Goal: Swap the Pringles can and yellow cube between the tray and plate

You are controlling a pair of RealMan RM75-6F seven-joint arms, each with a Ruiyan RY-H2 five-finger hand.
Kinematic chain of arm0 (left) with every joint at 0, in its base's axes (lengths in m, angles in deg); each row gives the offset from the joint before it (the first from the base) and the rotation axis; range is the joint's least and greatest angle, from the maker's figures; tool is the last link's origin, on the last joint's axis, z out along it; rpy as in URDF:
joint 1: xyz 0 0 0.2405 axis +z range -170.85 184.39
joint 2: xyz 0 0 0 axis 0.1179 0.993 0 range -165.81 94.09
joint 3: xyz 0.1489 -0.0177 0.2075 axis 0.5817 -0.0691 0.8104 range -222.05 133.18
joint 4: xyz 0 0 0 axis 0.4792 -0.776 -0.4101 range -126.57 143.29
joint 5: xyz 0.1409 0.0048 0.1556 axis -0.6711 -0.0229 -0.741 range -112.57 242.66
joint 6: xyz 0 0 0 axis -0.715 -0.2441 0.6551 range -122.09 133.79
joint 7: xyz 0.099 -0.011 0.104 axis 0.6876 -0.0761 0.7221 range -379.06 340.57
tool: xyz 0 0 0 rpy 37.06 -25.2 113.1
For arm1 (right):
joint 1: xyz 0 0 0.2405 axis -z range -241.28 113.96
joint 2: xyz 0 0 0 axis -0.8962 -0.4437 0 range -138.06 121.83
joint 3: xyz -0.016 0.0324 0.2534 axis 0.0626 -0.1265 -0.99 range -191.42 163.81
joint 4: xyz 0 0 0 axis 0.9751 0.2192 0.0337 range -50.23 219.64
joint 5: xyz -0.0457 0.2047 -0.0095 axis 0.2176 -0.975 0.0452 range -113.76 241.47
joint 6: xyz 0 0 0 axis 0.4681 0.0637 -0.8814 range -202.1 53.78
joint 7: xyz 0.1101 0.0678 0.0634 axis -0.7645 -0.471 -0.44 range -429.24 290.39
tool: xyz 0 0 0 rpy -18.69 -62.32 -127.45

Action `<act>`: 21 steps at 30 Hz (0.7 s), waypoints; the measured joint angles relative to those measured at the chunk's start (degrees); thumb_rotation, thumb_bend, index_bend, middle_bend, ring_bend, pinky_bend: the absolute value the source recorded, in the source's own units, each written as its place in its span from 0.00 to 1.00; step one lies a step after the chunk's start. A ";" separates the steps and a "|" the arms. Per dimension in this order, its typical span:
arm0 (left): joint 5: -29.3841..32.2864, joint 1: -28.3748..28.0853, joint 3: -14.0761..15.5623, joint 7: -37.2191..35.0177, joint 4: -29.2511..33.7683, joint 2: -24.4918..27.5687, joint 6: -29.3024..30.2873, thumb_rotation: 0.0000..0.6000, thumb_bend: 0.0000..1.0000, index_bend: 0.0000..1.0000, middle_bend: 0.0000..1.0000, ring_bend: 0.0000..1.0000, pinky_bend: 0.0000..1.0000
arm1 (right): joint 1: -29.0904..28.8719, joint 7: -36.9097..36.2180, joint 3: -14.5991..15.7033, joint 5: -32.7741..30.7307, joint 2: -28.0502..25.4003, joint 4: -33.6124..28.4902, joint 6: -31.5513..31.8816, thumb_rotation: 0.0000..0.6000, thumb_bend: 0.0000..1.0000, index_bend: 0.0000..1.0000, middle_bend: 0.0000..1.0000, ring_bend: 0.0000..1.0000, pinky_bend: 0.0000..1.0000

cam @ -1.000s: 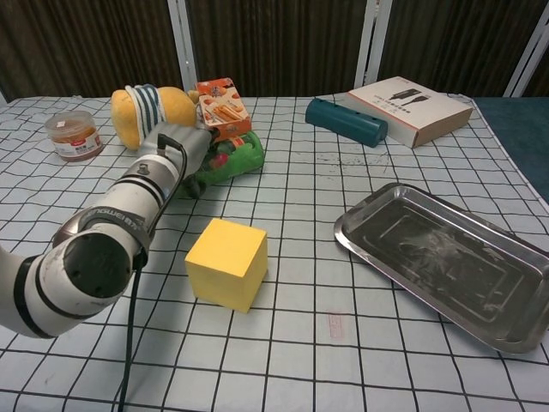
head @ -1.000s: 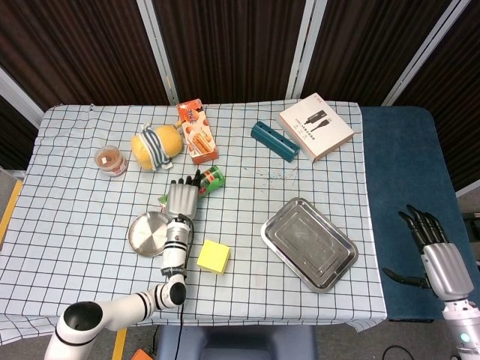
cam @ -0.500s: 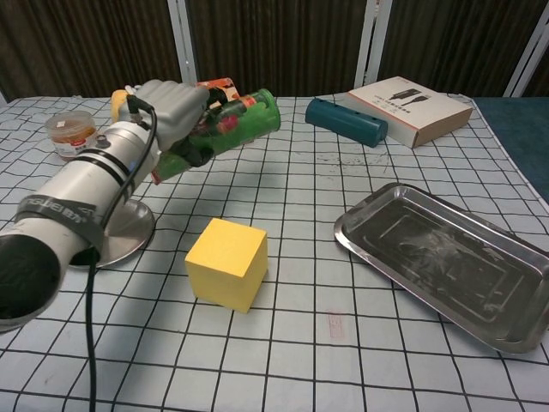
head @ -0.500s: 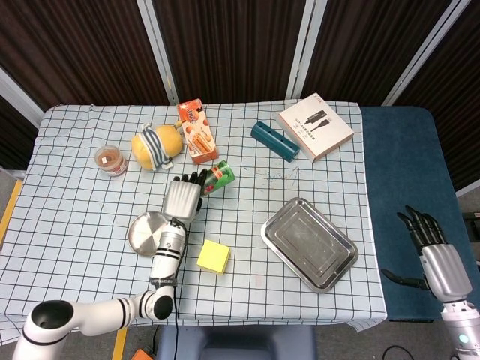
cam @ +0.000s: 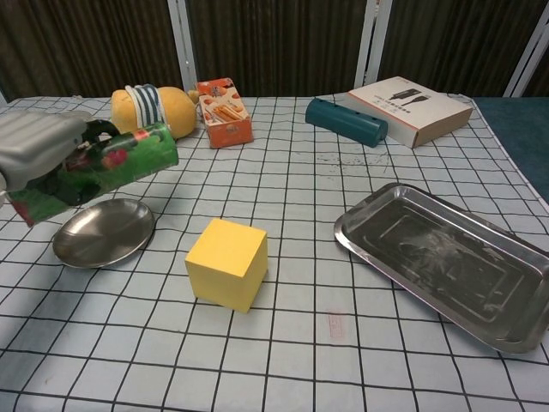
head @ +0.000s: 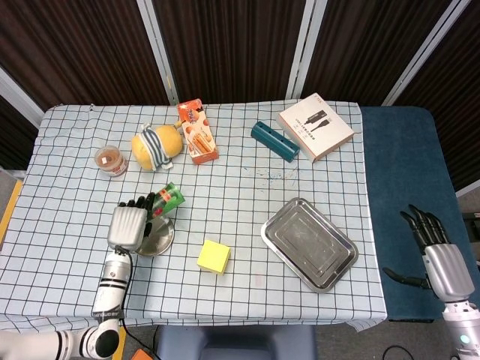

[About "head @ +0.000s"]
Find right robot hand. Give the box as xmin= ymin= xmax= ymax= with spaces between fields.
xmin=382 ymin=204 xmax=476 ymax=301

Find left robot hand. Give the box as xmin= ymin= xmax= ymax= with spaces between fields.
xmin=107 ymin=193 xmax=155 ymax=251

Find green chips can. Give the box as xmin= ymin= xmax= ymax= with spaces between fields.
xmin=149 ymin=181 xmax=186 ymax=221

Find yellow cube block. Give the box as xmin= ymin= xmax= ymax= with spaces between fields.
xmin=197 ymin=239 xmax=232 ymax=277

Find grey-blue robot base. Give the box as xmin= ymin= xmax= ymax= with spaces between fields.
xmin=155 ymin=324 xmax=318 ymax=360

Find round metal plate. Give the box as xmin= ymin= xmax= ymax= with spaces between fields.
xmin=134 ymin=215 xmax=176 ymax=257

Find black box beside table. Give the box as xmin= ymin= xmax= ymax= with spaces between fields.
xmin=460 ymin=211 xmax=480 ymax=236

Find clear plastic cup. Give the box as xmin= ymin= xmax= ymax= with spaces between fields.
xmin=94 ymin=145 xmax=129 ymax=179

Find yellow plush toy striped cloth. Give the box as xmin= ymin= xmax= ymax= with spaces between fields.
xmin=130 ymin=122 xmax=185 ymax=173

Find white checkered tablecloth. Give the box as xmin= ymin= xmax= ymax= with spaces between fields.
xmin=0 ymin=100 xmax=389 ymax=338

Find orange biscuit box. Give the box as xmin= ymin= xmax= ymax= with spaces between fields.
xmin=176 ymin=97 xmax=221 ymax=166

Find orange floor object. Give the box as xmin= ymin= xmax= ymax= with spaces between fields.
xmin=130 ymin=347 xmax=161 ymax=360

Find rectangular metal tray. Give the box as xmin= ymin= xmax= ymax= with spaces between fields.
xmin=260 ymin=197 xmax=360 ymax=294

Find teal rectangular case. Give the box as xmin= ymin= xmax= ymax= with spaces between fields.
xmin=250 ymin=120 xmax=301 ymax=163

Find dark folding screen panel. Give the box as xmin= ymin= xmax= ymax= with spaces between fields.
xmin=149 ymin=0 xmax=316 ymax=106
xmin=382 ymin=0 xmax=480 ymax=198
xmin=0 ymin=0 xmax=179 ymax=113
xmin=292 ymin=0 xmax=470 ymax=108

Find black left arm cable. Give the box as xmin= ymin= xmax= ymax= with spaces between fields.
xmin=115 ymin=245 xmax=153 ymax=353

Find black floor cable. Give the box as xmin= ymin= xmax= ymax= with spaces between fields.
xmin=382 ymin=343 xmax=413 ymax=360

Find white cable product box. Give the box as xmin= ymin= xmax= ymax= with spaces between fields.
xmin=277 ymin=92 xmax=356 ymax=164

